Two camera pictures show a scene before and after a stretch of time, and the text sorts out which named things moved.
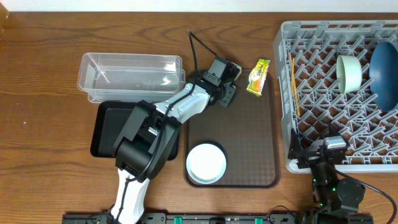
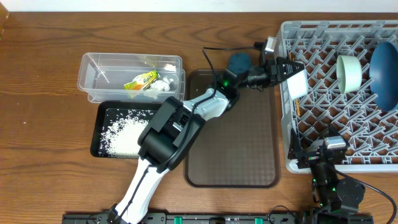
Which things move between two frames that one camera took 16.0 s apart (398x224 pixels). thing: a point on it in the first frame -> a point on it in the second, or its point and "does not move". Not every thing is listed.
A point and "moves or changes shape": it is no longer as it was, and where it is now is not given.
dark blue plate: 383,78 does not move
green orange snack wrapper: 257,76 moves or changes shape
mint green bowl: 349,73 does not move
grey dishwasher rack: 306,54 does not move
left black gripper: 228,100 -> 280,69
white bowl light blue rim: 206,163 -> 298,85
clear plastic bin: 115,77 does not move
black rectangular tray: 113,119 does not move
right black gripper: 296,152 does not move
